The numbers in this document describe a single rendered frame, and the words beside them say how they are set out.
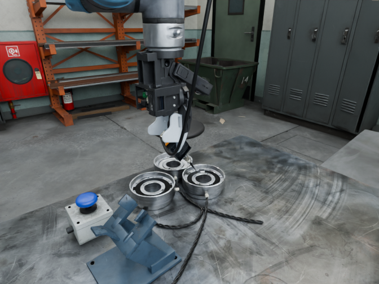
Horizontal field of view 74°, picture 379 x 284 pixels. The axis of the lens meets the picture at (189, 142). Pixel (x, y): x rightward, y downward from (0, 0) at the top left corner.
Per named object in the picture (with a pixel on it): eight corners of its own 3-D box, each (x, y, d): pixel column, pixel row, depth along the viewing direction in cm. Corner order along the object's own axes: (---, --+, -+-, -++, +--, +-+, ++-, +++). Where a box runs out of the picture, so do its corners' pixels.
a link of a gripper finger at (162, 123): (144, 147, 57) (144, 109, 52) (166, 140, 61) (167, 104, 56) (152, 153, 55) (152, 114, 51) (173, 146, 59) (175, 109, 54)
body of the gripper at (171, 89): (136, 111, 52) (130, 49, 47) (169, 104, 57) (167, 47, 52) (157, 121, 47) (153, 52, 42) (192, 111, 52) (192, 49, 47)
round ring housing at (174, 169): (154, 165, 74) (153, 152, 72) (189, 162, 76) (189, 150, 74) (155, 185, 65) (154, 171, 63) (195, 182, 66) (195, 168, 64)
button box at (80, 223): (102, 210, 56) (98, 191, 54) (115, 228, 51) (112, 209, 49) (63, 226, 51) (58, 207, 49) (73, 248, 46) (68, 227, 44)
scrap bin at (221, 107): (177, 102, 427) (176, 59, 398) (209, 96, 469) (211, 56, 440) (221, 118, 353) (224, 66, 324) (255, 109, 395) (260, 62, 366)
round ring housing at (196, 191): (181, 178, 68) (180, 164, 66) (219, 176, 69) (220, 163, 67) (183, 202, 58) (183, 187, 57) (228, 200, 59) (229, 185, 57)
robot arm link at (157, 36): (167, 23, 50) (195, 23, 45) (168, 48, 52) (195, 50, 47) (134, 23, 46) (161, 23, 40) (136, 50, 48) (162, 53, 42)
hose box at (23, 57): (7, 124, 332) (-19, 43, 291) (5, 119, 350) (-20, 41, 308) (78, 111, 384) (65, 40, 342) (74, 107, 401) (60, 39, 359)
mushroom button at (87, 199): (96, 207, 53) (92, 187, 51) (104, 217, 50) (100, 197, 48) (76, 215, 51) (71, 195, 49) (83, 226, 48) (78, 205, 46)
